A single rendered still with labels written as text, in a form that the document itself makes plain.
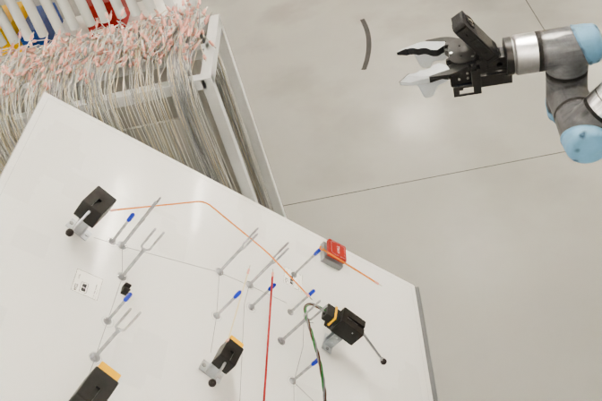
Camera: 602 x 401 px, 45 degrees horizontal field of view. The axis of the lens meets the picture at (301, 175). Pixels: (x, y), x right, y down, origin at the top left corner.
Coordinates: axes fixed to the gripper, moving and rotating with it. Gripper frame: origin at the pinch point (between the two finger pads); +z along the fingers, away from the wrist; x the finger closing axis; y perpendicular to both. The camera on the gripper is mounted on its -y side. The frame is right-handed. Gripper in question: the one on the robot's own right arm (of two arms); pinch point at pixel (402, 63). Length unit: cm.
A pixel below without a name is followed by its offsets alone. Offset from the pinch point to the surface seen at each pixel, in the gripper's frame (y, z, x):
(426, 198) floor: 175, 5, 115
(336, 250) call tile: 47, 22, -7
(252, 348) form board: 30, 35, -40
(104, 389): -1, 46, -63
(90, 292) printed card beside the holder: 5, 56, -41
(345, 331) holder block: 39, 19, -33
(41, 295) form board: -1, 61, -45
